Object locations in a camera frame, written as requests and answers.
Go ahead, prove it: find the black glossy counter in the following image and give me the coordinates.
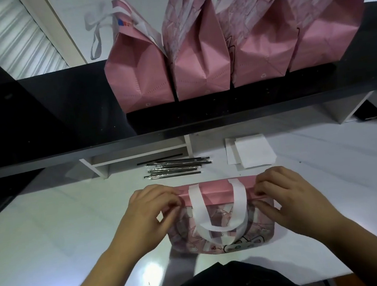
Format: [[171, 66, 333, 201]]
[[0, 1, 377, 180]]

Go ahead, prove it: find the pile of straws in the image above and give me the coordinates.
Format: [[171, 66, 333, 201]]
[[136, 150, 213, 182]]

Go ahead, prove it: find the white triangular support bracket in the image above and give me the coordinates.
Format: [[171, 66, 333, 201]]
[[321, 91, 377, 127]]

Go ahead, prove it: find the pink paper bag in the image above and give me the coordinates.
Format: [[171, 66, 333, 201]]
[[213, 0, 304, 89], [279, 0, 377, 73], [157, 0, 235, 103], [81, 0, 176, 118], [161, 172, 281, 260]]

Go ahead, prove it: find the cream shutter side frame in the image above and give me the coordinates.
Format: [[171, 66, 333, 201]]
[[18, 0, 87, 72]]

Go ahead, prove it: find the person's left hand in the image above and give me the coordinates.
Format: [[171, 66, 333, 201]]
[[103, 181, 191, 264]]

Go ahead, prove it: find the white roller shutter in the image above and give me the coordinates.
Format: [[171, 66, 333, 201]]
[[0, 0, 69, 82]]

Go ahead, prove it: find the person's right hand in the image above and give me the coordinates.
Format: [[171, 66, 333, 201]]
[[248, 158, 350, 248]]

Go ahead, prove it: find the black phone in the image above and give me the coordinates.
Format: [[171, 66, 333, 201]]
[[353, 98, 377, 123]]

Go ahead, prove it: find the stack of white napkins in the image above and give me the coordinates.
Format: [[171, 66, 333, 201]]
[[225, 132, 278, 171]]

